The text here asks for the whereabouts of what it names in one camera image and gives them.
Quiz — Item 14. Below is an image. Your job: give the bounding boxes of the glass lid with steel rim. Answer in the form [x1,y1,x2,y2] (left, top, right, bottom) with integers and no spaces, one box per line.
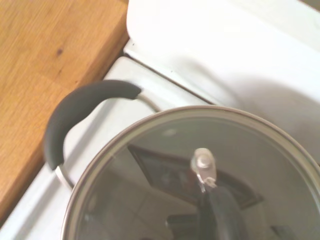
[65,104,320,240]

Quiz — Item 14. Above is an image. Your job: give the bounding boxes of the white stove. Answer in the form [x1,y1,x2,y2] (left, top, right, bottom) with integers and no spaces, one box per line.
[0,0,320,240]

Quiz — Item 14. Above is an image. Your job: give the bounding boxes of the steel pot with black handle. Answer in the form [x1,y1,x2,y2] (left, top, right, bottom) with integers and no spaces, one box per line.
[43,79,162,190]

